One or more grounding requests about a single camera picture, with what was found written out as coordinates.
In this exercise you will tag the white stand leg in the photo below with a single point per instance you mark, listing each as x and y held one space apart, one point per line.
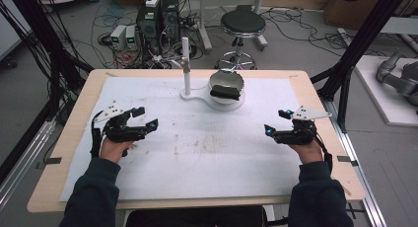
204 29
261 29

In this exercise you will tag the dark tape piece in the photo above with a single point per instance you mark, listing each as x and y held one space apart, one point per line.
346 160
52 161

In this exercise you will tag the white key stand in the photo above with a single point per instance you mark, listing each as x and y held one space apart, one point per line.
187 85

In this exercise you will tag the black round stool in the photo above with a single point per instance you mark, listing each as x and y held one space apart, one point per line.
243 23

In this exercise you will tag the white foam mat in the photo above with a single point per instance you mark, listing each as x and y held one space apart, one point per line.
197 154

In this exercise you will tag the white bowl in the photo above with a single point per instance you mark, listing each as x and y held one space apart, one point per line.
226 78

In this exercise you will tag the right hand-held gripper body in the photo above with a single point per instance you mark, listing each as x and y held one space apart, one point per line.
299 136

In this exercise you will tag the person's left hand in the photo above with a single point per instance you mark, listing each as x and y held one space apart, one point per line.
113 151

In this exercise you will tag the person's right hand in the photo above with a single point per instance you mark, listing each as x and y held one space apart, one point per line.
309 153

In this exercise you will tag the grey power supply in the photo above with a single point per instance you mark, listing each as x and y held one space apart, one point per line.
117 36
131 37

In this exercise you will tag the wooden table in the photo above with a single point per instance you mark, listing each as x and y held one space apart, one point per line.
80 115

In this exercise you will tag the black computer tower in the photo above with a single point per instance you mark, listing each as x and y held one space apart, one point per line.
148 26
170 18

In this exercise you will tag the black wallet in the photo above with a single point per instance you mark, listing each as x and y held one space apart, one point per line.
225 91

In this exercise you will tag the white power strip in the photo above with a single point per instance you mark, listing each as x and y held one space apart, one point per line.
344 36

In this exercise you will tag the cardboard box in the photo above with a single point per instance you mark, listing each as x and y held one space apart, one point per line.
358 6

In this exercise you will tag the aluminium rail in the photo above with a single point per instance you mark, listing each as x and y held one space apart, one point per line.
23 161
358 174

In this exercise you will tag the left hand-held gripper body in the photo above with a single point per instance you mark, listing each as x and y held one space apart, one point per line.
121 133

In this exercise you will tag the white platform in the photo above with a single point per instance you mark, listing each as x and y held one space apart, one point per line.
371 98

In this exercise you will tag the black frame post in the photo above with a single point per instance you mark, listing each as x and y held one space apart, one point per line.
358 46
42 33

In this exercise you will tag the white box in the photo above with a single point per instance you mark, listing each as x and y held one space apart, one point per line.
153 0

